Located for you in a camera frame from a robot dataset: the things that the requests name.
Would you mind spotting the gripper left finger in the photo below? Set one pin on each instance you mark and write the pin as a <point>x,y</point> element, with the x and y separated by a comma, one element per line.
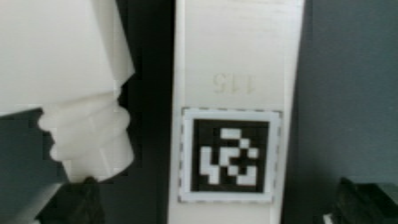
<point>74,207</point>

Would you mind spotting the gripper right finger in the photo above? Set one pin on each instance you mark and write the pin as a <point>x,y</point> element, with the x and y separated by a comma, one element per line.
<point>367,203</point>

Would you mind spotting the white desk leg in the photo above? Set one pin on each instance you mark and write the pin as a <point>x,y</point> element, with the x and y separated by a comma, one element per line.
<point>65,68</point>
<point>237,43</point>

